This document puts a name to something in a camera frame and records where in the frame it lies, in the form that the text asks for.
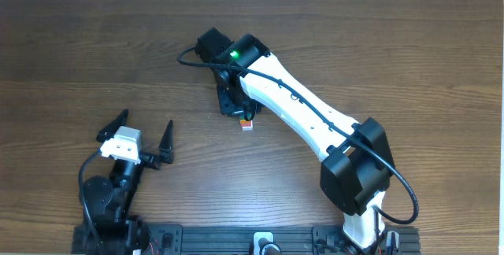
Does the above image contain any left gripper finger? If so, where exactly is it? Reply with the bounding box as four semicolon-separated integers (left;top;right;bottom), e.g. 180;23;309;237
157;119;175;164
96;108;130;142

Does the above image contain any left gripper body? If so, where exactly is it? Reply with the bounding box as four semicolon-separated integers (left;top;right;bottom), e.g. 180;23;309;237
138;151;165;171

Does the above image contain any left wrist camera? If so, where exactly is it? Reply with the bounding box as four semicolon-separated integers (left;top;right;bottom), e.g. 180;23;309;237
99;125;142;164

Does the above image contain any mounting rail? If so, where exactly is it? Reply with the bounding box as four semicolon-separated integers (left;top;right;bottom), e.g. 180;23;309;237
72;223;421;255

